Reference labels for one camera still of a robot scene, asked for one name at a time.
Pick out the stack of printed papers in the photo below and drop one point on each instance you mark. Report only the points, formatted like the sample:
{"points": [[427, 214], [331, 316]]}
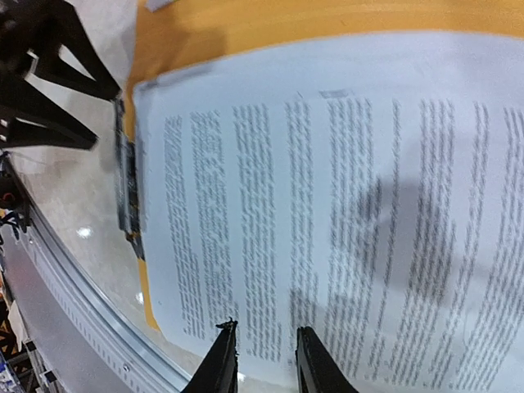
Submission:
{"points": [[370, 187]]}

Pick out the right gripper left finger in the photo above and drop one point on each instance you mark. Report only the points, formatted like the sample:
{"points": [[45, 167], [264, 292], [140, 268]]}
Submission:
{"points": [[217, 372]]}

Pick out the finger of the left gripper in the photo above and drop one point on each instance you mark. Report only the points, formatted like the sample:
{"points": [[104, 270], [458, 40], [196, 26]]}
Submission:
{"points": [[65, 54], [60, 129]]}

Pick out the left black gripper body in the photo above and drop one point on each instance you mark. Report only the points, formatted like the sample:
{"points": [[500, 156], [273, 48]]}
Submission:
{"points": [[20, 22]]}

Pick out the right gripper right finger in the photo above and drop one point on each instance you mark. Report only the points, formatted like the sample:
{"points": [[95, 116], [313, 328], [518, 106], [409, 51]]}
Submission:
{"points": [[316, 370]]}

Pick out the aluminium front rail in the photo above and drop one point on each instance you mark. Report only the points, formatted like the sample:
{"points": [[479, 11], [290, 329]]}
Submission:
{"points": [[76, 281]]}

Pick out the chrome side folder clip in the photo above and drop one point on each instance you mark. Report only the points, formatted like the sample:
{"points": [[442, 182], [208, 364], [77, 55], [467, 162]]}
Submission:
{"points": [[126, 188]]}

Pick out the orange file folder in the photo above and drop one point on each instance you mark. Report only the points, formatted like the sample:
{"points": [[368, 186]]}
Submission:
{"points": [[191, 33]]}

